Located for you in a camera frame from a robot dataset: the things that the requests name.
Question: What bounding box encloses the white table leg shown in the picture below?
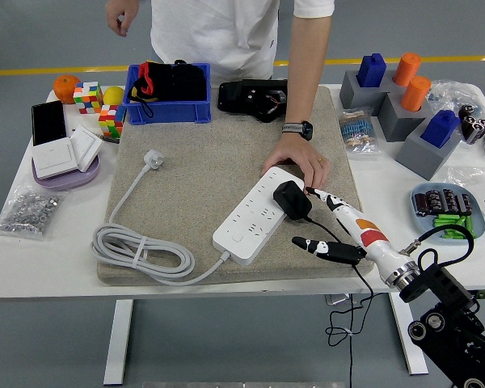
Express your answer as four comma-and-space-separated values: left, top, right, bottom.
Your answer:
103, 299, 135, 386
389, 293, 429, 376

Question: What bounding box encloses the green cylinders pile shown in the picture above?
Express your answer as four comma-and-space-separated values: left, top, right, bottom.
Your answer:
433, 213, 479, 240

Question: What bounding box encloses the dark capacitors pile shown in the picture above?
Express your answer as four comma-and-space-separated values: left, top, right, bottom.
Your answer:
413, 188, 474, 217

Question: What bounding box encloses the person's left hand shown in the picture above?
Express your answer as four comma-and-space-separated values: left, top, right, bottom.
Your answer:
260, 133, 331, 191

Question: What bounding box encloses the white-faced puzzle cube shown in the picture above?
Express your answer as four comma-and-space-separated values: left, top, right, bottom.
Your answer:
73, 81, 105, 115

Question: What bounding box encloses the blue square peg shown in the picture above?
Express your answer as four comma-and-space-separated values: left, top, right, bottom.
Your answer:
356, 53, 388, 89
420, 109, 462, 150

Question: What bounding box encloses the purple tray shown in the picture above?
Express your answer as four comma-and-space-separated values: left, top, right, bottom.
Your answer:
32, 155, 101, 192

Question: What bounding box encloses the black phone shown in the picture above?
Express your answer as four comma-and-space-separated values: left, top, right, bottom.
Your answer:
31, 99, 72, 147

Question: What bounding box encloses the large white wall switch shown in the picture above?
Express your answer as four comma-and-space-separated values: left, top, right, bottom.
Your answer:
31, 137, 78, 180

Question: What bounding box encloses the colourful puzzle cube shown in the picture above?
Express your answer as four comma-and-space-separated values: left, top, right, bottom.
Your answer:
98, 103, 127, 139

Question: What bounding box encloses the orange fruit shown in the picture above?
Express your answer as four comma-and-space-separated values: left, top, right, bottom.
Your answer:
53, 74, 82, 105

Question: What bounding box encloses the person's right hand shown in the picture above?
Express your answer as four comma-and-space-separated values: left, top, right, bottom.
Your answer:
105, 0, 141, 38

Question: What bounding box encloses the grey-brown mat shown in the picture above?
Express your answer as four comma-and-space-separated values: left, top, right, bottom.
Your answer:
95, 84, 376, 287

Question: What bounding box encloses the clear bag of resistors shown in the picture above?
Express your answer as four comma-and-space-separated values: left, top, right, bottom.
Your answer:
338, 107, 383, 154

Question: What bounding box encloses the yellow lemon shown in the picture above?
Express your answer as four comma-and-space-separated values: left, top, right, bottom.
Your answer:
103, 86, 126, 108

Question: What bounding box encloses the clear bag of blue parts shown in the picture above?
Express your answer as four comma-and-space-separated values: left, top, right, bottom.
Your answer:
426, 78, 484, 118

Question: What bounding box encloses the black and red fabric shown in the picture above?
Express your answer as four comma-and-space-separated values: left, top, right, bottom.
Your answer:
128, 59, 209, 118

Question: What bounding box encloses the black plug with cord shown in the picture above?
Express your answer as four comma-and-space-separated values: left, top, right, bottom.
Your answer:
272, 180, 376, 388

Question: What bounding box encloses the clear bag of metal nuts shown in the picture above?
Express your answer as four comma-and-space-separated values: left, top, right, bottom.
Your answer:
0, 184, 64, 243

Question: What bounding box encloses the orange cylinder peg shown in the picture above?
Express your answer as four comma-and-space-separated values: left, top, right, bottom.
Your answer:
400, 75, 432, 112
393, 52, 423, 87

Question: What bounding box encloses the white power cord with plug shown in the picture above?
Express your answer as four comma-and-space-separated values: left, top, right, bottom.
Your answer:
91, 148, 230, 287

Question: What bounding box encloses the person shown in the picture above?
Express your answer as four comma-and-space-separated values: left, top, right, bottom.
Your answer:
150, 0, 335, 82

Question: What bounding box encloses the empty clear plastic bag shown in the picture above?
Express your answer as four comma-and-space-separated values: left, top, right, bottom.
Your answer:
446, 165, 485, 199

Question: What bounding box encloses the light blue dish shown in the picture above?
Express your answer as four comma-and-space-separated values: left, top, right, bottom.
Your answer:
411, 182, 485, 247

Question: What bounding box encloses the white power strip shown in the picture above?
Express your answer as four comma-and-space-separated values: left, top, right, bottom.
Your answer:
212, 166, 306, 267

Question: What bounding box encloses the blue plastic bin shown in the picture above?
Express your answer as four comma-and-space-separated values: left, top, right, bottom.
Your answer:
123, 62, 213, 125

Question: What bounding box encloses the black wrist watch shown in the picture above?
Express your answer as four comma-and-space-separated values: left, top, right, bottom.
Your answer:
281, 120, 314, 141

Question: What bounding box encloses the grey block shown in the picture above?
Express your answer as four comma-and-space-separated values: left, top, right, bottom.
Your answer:
339, 70, 393, 110
377, 92, 433, 142
395, 127, 464, 182

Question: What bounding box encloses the black electronic device shell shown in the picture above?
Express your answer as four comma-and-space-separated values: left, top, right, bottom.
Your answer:
217, 78, 289, 124

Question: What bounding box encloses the small white wall switch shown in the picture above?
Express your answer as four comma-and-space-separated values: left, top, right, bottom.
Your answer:
70, 124, 104, 173

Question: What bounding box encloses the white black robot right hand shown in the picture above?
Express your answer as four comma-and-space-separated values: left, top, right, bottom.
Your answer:
291, 186, 414, 285

